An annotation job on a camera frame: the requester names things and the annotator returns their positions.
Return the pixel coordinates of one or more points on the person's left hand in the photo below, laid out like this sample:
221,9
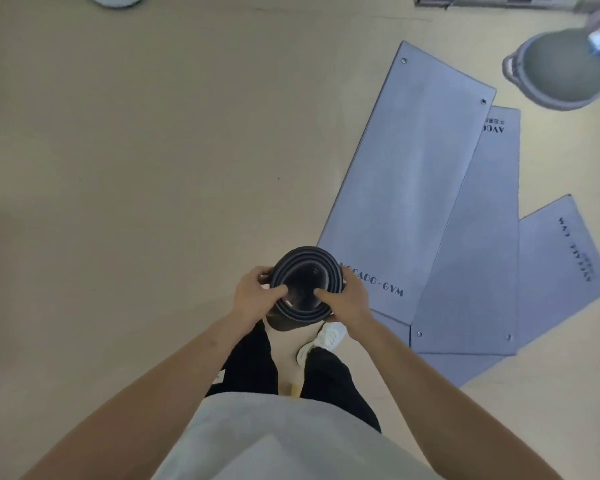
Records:
252,299

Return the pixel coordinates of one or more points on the person's right hand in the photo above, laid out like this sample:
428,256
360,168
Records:
350,309

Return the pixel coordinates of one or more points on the grey yoga mat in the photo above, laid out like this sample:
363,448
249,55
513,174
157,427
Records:
555,274
410,169
480,269
305,254

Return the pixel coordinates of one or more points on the person's left forearm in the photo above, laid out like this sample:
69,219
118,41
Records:
155,394

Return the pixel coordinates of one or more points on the person's right forearm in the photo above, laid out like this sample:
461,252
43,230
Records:
455,409

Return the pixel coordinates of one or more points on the person's right white sneaker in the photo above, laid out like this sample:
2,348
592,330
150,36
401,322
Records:
325,339

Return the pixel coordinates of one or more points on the black trousers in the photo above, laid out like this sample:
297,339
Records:
330,384

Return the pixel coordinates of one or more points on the yellow plastic stool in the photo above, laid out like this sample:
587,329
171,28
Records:
296,390

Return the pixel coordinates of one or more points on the white t-shirt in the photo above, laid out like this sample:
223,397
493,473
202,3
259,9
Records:
280,444

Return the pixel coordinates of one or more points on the grey half balance ball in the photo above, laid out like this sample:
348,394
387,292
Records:
560,69

